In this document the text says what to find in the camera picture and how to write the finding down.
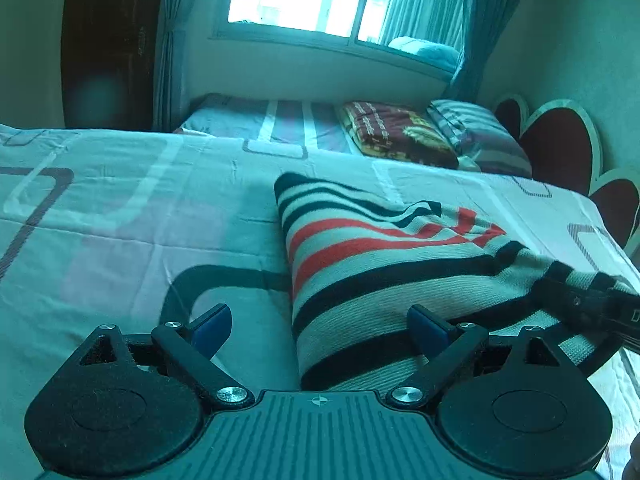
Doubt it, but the striped cream black red sweater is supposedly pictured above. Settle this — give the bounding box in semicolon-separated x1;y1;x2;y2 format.
274;172;638;392

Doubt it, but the person's right hand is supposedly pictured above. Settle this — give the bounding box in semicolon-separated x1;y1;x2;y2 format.
622;434;640;480

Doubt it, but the white patterned bed sheet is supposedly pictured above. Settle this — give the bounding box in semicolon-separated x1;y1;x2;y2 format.
0;91;640;480

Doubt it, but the red scalloped headboard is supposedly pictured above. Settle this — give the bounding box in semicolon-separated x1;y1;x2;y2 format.
494;93;639;257

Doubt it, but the striped grey pillow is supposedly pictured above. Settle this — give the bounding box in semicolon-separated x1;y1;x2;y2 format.
427;100;533;179

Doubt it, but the red patterned folded blanket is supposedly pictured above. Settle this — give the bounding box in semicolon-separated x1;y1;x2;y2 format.
338;101;459;169

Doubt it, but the blue left curtain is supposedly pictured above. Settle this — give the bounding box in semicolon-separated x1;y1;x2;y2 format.
153;0;195;131

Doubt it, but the blue curtain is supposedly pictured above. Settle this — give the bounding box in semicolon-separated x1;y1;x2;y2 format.
444;0;521;102
153;0;195;131

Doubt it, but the light blue cushion on sill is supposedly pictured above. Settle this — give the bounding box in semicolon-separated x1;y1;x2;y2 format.
388;37;460;72

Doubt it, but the dark wooden door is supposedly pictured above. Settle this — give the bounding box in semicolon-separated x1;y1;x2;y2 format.
61;0;160;131

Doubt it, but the bright window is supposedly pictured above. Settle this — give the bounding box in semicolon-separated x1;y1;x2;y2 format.
214;0;464;77

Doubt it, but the blue right curtain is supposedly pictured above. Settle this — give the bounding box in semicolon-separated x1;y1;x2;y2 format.
444;0;521;102

